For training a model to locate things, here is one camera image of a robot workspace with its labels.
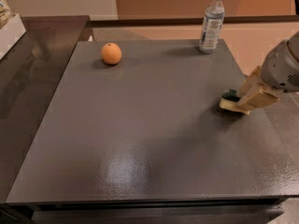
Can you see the orange fruit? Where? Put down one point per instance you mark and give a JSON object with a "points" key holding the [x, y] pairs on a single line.
{"points": [[111, 53]]}

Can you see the dark brown side table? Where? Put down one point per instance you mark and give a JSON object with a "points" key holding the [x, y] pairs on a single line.
{"points": [[29, 76]]}

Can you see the packaged item on box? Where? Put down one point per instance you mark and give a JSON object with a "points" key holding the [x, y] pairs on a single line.
{"points": [[5, 13]]}

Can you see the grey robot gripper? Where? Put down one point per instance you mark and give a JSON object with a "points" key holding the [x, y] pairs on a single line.
{"points": [[279, 69]]}

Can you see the white box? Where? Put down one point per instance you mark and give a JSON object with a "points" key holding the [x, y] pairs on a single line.
{"points": [[10, 34]]}

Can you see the green and yellow sponge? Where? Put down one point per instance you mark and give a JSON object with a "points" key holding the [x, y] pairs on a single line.
{"points": [[229, 102]]}

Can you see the clear plastic water bottle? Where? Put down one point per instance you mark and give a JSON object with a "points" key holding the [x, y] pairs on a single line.
{"points": [[212, 23]]}

